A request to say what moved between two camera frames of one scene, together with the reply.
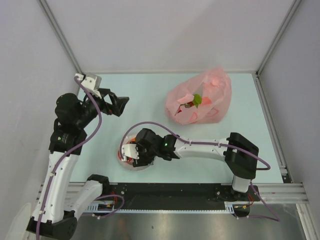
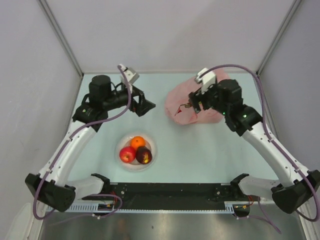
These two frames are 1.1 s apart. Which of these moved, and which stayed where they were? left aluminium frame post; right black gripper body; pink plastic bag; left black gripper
Moved: left black gripper; right black gripper body
Stayed: left aluminium frame post; pink plastic bag
